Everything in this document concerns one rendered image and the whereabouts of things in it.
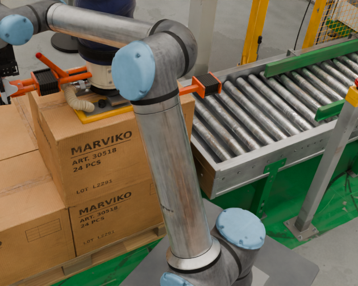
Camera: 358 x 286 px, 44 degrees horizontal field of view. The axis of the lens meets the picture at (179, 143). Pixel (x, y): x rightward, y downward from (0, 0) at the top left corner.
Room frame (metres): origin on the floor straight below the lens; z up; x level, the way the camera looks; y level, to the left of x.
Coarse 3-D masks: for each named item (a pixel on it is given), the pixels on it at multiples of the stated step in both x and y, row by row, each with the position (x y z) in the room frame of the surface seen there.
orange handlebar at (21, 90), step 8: (72, 72) 1.40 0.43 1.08; (88, 72) 1.40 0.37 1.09; (16, 80) 1.30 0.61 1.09; (24, 80) 1.32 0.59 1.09; (32, 80) 1.32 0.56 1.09; (64, 80) 1.34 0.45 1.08; (72, 80) 1.36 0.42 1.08; (24, 88) 1.27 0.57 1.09; (32, 88) 1.28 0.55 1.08; (184, 88) 1.36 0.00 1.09; (192, 88) 1.37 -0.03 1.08; (16, 96) 1.24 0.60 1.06
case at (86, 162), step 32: (32, 96) 1.40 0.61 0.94; (64, 96) 1.42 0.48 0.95; (96, 96) 1.44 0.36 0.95; (192, 96) 1.50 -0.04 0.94; (64, 128) 1.22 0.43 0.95; (96, 128) 1.24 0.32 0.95; (128, 128) 1.31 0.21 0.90; (64, 160) 1.17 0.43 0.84; (96, 160) 1.23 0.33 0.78; (128, 160) 1.31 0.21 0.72; (64, 192) 1.15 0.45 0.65; (96, 192) 1.23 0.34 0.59
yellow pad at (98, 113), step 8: (96, 104) 1.35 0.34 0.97; (104, 104) 1.34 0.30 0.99; (120, 104) 1.37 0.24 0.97; (128, 104) 1.37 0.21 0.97; (80, 112) 1.30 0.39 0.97; (88, 112) 1.30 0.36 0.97; (96, 112) 1.31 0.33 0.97; (104, 112) 1.32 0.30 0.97; (112, 112) 1.32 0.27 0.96; (120, 112) 1.34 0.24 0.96; (80, 120) 1.27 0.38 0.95; (88, 120) 1.27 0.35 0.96; (96, 120) 1.28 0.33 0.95
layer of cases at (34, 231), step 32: (0, 128) 1.62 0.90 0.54; (32, 128) 1.64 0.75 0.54; (0, 160) 1.40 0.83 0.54; (32, 160) 1.42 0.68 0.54; (0, 192) 1.21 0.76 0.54; (32, 192) 1.23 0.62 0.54; (128, 192) 1.33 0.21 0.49; (0, 224) 1.05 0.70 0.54; (32, 224) 1.09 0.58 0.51; (64, 224) 1.16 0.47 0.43; (96, 224) 1.24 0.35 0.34; (128, 224) 1.33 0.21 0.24; (0, 256) 1.00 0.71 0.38; (32, 256) 1.07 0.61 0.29; (64, 256) 1.14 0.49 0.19
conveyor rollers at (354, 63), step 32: (320, 64) 2.54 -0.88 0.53; (352, 64) 2.55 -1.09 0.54; (224, 96) 2.06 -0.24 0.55; (256, 96) 2.09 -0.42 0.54; (288, 96) 2.13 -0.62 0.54; (320, 96) 2.16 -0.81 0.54; (224, 128) 1.78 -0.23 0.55; (256, 128) 1.80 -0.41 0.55; (288, 128) 1.84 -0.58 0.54; (224, 160) 1.55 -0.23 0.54
